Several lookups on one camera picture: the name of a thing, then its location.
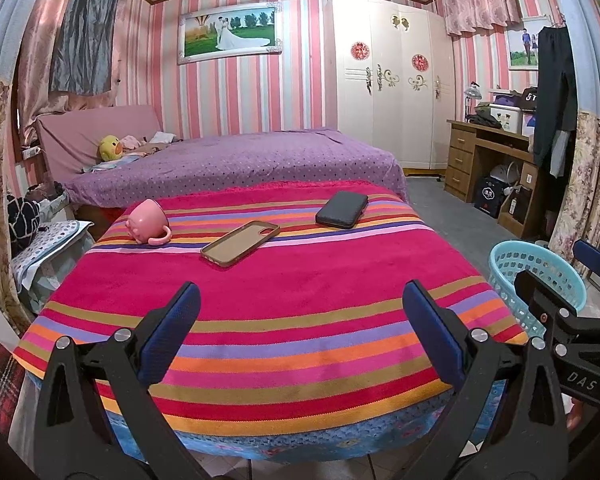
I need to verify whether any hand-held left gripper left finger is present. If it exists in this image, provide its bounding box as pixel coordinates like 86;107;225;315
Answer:
32;281;212;480

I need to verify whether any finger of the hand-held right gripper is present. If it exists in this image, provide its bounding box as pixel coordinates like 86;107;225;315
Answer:
572;239;600;283
514;270;578;333

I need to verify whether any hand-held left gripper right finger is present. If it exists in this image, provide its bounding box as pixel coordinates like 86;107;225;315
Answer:
402;280;571;480

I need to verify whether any light blue plastic basket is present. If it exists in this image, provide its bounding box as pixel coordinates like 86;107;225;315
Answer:
488;240;588;338

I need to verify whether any person's right hand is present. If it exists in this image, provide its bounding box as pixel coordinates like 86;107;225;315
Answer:
566;400;587;431

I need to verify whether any beige phone case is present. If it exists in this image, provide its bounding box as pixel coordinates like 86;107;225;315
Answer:
201;220;281;267

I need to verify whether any pink mug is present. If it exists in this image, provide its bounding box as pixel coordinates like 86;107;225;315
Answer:
126;199;173;247

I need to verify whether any black paper bag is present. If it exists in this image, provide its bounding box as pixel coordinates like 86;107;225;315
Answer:
474;176;506;218

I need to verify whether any striped pink blanket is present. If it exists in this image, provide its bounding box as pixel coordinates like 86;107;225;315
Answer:
12;180;531;436

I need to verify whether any white fan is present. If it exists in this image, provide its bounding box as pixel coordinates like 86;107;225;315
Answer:
487;160;523;196

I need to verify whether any black zip case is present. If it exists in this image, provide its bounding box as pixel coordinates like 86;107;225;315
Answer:
315;191;370;230

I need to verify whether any wooden desk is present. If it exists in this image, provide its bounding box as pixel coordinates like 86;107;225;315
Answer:
446;119;556;238

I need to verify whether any blue patterned tablecloth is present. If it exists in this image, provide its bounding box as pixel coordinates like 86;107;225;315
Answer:
100;380;511;466

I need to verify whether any white storage box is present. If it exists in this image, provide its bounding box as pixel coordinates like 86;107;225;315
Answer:
489;100;526;135

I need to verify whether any dark hanging coat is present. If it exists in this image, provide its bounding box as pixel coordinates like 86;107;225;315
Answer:
532;25;578;178

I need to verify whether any purple dotted bedspread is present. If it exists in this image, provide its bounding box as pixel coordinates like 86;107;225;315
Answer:
62;127;408;208

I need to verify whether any red plaid cloth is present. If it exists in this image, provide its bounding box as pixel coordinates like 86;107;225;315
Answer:
0;337;26;431

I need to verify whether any dark clothes pile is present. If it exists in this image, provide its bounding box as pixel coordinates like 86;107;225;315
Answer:
467;112;503;130

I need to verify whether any black and white patterned bag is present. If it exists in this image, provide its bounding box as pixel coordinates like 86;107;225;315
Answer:
7;197;41;241

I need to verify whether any yellow duck plush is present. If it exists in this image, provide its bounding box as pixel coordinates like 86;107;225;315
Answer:
97;135;126;162

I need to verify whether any desk lamp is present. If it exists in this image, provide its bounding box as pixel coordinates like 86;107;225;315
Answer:
462;82;482;121

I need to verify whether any white wardrobe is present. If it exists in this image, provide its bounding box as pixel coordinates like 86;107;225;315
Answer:
325;0;458;176

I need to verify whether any pink bed headboard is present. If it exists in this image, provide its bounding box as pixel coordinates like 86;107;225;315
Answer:
34;105;163;176

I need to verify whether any pink floral valance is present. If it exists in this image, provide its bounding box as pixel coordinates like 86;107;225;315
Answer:
440;0;523;37

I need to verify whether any framed wedding photo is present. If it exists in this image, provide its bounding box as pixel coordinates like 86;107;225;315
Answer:
177;1;283;66

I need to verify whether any pink satin curtain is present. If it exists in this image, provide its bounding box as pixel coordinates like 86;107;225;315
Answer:
17;0;156;136

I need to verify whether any grey hanging cloth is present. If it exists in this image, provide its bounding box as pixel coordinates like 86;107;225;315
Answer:
49;0;121;96

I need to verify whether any wall poster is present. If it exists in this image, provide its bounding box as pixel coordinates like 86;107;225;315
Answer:
507;17;541;71

